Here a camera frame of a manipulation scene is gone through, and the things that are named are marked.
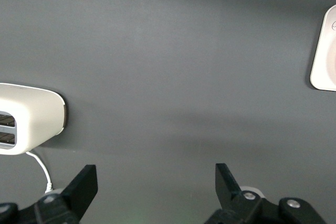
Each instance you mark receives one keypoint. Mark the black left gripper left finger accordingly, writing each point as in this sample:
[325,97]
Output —
[81,190]

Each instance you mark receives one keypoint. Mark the white tray with rabbit print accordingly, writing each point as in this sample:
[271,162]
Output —
[319,77]

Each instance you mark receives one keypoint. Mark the white toaster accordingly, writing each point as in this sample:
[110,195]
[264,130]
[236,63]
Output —
[39,108]

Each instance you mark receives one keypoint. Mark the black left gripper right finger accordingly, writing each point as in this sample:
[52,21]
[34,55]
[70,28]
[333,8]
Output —
[225,190]

